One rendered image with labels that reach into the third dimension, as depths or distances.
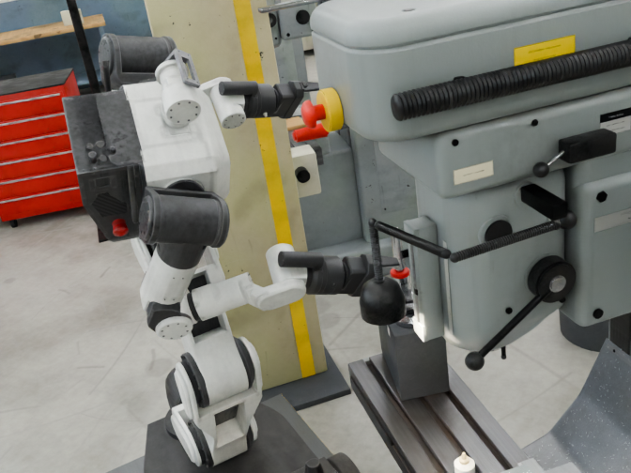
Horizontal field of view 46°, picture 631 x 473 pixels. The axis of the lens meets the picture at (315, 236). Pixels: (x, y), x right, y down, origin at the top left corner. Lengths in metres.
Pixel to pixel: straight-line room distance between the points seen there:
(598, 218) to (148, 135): 0.84
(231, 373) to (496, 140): 1.00
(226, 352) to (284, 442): 0.55
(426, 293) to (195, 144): 0.56
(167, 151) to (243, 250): 1.60
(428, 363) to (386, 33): 1.01
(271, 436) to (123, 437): 1.23
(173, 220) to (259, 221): 1.65
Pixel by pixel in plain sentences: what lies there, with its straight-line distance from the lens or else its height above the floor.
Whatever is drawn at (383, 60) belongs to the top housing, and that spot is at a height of 1.84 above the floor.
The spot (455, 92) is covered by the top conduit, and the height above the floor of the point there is 1.80.
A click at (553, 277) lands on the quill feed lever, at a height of 1.47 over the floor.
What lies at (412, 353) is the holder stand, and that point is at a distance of 1.74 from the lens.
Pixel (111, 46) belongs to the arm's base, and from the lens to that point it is 1.63.
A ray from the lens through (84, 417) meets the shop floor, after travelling 3.62.
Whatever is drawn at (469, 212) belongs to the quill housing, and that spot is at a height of 1.59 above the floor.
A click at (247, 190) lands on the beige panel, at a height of 0.98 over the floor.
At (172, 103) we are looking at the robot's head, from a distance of 1.40.
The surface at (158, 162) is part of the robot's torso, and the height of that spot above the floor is 1.61.
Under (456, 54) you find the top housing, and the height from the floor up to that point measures 1.83.
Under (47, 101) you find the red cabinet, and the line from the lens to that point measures 5.57.
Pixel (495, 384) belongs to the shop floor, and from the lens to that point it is 3.32.
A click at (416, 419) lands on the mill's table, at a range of 1.76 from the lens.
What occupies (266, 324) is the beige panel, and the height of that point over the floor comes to 0.36.
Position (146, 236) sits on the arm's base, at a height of 1.52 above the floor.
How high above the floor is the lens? 2.06
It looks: 26 degrees down
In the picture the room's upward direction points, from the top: 9 degrees counter-clockwise
